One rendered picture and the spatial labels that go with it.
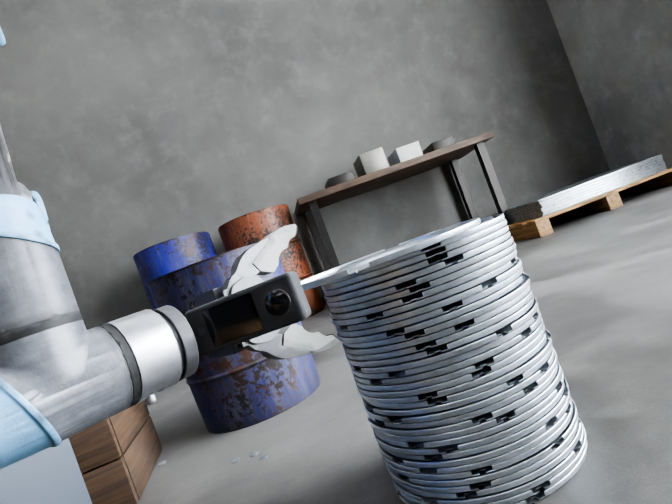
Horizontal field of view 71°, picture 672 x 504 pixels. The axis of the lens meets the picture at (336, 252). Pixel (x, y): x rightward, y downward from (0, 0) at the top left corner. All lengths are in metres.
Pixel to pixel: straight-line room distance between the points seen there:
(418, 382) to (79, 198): 4.06
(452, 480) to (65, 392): 0.46
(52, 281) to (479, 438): 0.50
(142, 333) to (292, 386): 1.01
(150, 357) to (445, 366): 0.36
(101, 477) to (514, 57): 4.71
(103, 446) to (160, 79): 3.71
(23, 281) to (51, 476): 0.59
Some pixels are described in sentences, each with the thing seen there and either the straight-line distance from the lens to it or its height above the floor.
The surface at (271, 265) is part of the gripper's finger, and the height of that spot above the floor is 0.38.
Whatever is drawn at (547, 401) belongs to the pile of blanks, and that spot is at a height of 0.10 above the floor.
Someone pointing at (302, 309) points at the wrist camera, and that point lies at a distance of 0.43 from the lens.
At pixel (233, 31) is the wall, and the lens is 4.67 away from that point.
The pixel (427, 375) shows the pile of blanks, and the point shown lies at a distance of 0.61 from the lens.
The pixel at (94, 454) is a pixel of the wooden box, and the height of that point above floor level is 0.14.
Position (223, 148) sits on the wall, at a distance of 4.29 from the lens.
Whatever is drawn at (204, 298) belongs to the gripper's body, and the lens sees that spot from 0.51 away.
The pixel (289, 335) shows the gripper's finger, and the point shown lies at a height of 0.30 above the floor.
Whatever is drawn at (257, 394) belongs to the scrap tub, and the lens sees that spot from 1.39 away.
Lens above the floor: 0.36
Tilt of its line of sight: level
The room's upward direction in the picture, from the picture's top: 20 degrees counter-clockwise
